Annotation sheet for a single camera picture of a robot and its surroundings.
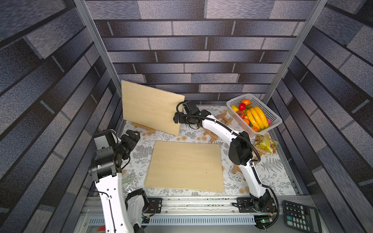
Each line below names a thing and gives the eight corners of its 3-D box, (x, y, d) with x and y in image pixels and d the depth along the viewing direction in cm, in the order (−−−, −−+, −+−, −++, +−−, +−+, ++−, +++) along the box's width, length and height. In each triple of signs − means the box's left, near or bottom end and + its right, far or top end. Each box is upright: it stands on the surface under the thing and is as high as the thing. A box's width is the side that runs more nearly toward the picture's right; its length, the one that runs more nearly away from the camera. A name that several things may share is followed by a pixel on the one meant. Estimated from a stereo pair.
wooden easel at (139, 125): (132, 127, 109) (130, 123, 105) (134, 125, 110) (132, 121, 106) (154, 134, 104) (152, 130, 100) (155, 132, 105) (154, 128, 102)
